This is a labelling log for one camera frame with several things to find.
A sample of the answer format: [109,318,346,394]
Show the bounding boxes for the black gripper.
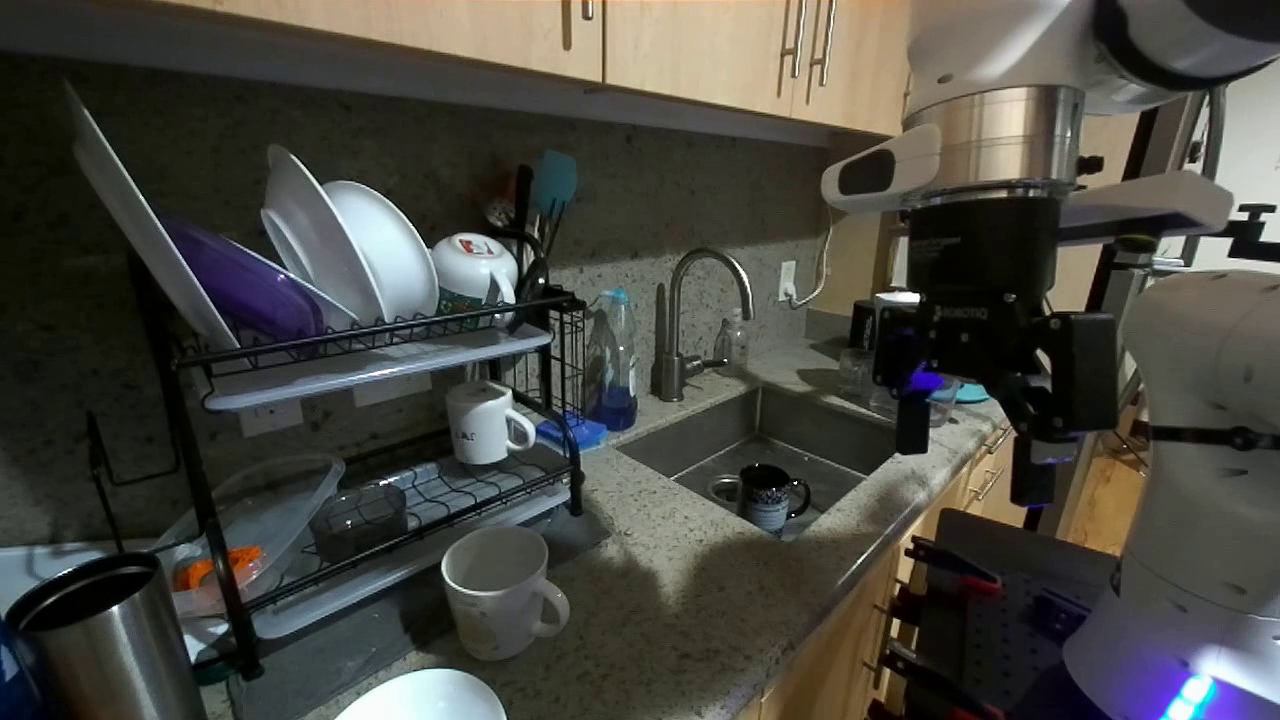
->
[871,196,1129,515]

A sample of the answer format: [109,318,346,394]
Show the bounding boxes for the white bowl with flower print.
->
[332,664,511,720]

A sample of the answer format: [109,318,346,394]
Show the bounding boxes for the grey rack drip tray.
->
[172,446,576,647]
[198,322,562,421]

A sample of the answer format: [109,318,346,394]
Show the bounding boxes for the small white bowl red print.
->
[427,229,526,309]

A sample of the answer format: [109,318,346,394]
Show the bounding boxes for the plain white deep bowl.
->
[321,176,446,322]

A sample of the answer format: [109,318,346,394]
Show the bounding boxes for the dark glass bowl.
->
[310,481,411,562]

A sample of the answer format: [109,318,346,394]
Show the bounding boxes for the black two-tier dish rack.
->
[126,154,594,687]

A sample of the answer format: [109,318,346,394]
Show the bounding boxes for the steel kitchen sink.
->
[617,374,911,544]

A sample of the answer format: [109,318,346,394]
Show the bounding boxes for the black pegboard with tools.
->
[865,505,1129,720]

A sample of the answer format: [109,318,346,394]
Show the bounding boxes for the black mug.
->
[734,459,815,535]

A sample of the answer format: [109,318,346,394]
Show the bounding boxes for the wooden base cabinet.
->
[738,423,1024,720]

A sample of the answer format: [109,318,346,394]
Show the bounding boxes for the chrome kitchen faucet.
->
[647,243,762,406]

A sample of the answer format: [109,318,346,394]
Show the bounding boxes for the teal silicone spatula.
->
[527,143,584,231]

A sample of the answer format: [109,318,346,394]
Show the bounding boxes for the small white mug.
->
[441,374,542,473]

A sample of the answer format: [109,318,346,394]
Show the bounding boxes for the black kitchen utensil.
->
[507,154,544,311]

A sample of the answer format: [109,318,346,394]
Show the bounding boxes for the large speckled white mug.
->
[438,523,576,667]

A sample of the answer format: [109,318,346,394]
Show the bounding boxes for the white round plate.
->
[258,139,391,333]

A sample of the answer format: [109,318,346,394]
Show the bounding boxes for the clear plastic container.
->
[158,450,350,620]

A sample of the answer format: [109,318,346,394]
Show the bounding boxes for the purple plate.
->
[163,219,329,345]

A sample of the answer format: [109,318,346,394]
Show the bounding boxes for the orange object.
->
[170,544,265,600]

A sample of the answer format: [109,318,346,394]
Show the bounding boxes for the large white rectangular plate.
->
[56,77,243,350]

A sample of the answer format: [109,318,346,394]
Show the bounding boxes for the stainless steel tumbler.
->
[4,546,207,720]

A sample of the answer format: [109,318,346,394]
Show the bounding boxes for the blue container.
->
[0,617,35,720]

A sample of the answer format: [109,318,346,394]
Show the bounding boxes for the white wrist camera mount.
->
[815,116,1241,248]

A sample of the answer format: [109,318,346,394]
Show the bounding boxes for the black camera stand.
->
[1221,196,1280,269]

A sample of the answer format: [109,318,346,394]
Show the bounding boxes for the grey metal post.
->
[1126,87,1234,276]

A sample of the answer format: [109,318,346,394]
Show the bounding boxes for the wooden wall cabinets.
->
[158,0,924,149]

